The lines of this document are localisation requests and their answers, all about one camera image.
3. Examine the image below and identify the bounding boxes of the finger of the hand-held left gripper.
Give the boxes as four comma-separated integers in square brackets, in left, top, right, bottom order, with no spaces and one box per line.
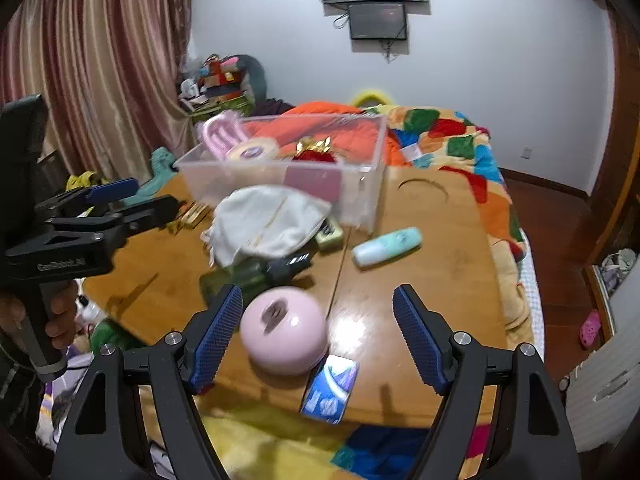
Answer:
[35,177,141,219]
[10,195,181,252]

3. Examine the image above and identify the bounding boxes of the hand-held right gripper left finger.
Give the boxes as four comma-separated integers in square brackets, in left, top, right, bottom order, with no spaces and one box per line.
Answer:
[50,284,244,480]

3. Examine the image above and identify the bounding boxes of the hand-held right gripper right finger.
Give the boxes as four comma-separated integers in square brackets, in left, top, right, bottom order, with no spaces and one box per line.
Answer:
[391,284,583,480]

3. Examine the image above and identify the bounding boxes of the pink round container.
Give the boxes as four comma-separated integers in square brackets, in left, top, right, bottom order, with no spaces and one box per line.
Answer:
[240,286,329,376]

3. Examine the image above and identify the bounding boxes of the mint green white bottle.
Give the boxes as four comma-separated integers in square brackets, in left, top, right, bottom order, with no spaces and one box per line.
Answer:
[351,226,423,267]

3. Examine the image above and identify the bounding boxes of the blue paper box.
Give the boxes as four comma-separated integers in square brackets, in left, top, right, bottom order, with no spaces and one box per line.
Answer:
[300,354,361,423]

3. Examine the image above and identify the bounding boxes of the white cloth bag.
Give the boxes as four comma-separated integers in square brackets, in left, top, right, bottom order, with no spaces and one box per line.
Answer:
[200,185,333,267]

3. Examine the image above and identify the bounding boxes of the yellow card of hairpins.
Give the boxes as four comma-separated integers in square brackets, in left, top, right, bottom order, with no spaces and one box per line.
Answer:
[315,215,346,252]

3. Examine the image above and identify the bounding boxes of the clear plastic storage bin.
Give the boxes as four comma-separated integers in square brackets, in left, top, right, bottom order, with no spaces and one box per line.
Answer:
[172,112,390,231]

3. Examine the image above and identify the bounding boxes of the person's left forearm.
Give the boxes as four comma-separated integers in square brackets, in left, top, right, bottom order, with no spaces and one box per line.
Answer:
[0,332,51,463]

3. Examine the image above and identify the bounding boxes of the wooden desktop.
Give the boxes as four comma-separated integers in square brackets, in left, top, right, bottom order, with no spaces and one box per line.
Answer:
[82,165,511,428]

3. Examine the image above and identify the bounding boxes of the person's left hand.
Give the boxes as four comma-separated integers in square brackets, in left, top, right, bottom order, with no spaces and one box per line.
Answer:
[0,280,81,343]

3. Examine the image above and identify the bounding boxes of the gold hair clips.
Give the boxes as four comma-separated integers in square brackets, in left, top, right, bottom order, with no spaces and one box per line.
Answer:
[167,202,211,233]

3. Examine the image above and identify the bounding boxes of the teal plush toy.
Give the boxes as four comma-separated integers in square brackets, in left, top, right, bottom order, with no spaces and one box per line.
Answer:
[122,147,176,206]

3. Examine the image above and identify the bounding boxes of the dark green bottle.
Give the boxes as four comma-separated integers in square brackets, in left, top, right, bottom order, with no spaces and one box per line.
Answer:
[200,257,271,311]

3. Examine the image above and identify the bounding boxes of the black hair clip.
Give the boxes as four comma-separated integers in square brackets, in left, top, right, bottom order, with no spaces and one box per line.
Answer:
[265,252,315,283]

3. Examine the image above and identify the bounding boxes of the beige plush blanket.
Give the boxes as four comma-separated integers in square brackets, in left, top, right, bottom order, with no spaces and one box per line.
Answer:
[490,240,533,328]

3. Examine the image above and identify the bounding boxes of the roll of tape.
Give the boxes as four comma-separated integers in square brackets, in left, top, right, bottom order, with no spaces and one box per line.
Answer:
[226,137,281,161]

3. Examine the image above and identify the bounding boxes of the striped pink curtain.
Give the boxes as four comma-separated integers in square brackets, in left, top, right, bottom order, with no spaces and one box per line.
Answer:
[0,0,196,186]

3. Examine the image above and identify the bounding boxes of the white checked bed sheet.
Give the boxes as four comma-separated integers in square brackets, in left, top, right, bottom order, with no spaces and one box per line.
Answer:
[520,230,547,351]

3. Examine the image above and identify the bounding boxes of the pile of boxes and toys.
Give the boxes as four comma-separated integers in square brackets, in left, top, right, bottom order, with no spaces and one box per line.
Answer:
[177,52,253,116]

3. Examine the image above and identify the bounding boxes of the purple box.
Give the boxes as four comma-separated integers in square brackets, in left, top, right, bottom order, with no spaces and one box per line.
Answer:
[285,165,341,201]

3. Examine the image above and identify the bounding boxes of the grey cushion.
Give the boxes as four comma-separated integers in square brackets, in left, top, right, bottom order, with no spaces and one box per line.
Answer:
[235,54,268,103]

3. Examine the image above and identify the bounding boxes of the pink clog shoe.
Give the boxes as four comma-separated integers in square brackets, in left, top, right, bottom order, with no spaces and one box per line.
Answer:
[579,309,602,350]

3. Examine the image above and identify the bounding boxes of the colourful patchwork blanket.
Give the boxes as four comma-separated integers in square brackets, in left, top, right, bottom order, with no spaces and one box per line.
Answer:
[380,105,533,331]

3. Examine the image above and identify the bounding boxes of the orange quilt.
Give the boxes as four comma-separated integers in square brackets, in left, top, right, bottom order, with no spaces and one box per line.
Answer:
[245,101,406,167]

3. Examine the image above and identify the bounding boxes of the shoes on wooden shelf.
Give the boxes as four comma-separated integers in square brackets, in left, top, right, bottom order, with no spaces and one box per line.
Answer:
[597,247,640,286]

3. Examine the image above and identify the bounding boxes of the yellow ring toy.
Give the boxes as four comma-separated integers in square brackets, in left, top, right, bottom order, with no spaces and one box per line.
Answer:
[350,89,393,111]

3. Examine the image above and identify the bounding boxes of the small wall monitor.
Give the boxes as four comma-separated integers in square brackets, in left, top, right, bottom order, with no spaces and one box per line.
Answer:
[348,2,408,41]

